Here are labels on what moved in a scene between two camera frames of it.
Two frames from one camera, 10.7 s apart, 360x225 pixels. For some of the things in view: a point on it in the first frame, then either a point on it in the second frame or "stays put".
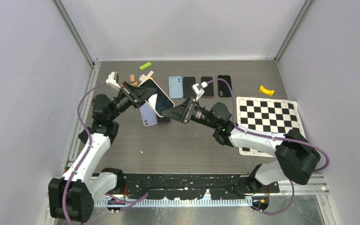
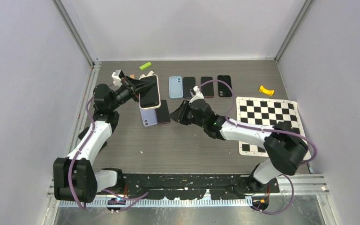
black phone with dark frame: (188, 82) stays put
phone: (176, 87) stays put
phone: (223, 89) stays put
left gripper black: (136, 95) → (137, 86)
